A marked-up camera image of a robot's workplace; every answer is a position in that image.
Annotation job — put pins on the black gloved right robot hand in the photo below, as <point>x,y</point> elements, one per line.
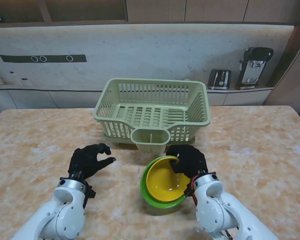
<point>192,160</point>

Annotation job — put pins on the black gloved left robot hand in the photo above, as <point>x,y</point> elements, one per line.
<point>85,161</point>

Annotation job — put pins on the yellow plastic bowl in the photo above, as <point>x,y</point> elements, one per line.
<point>165,185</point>

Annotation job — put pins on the green plastic bowl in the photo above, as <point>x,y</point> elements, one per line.
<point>162,205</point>

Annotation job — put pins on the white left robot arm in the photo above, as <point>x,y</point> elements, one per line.
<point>62,217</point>

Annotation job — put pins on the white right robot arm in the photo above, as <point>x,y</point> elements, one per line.
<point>212,207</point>

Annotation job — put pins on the pale green drip tray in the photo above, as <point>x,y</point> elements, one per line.
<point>109,140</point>

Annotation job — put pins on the pale green cutlery holder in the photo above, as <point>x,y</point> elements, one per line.
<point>150,147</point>

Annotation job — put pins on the white low counter cabinet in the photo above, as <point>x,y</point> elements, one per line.
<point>65,98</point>

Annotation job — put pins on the black silver toaster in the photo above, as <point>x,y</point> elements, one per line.
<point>218,80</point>

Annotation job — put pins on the pale green plastic dish rack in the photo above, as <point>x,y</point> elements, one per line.
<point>150,80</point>

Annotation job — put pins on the black silver coffee machine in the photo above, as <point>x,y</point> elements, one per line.
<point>252,72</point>

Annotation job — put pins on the wooden wall cabinets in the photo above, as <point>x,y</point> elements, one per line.
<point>155,10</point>

